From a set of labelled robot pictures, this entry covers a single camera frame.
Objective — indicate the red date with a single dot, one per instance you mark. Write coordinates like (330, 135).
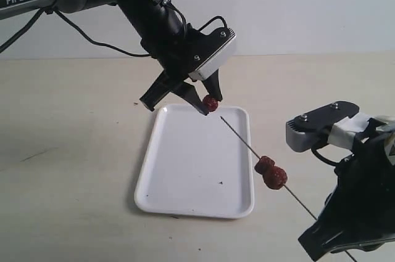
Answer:
(275, 178)
(263, 165)
(210, 103)

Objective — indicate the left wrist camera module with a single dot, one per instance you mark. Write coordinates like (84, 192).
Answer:
(216, 55)

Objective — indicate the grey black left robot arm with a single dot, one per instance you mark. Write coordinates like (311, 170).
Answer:
(62, 8)

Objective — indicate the thin metal skewer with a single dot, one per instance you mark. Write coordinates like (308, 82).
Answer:
(285, 186)

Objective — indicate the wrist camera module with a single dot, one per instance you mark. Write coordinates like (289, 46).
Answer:
(339, 123)
(216, 55)

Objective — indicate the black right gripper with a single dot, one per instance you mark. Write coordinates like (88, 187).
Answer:
(359, 214)

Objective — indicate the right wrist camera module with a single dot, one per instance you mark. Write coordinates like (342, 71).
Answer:
(339, 123)

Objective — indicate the white rectangular plastic tray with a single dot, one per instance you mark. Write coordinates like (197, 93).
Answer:
(195, 165)

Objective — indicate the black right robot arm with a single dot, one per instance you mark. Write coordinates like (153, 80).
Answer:
(359, 213)

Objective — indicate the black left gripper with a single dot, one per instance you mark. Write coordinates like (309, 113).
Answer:
(169, 39)

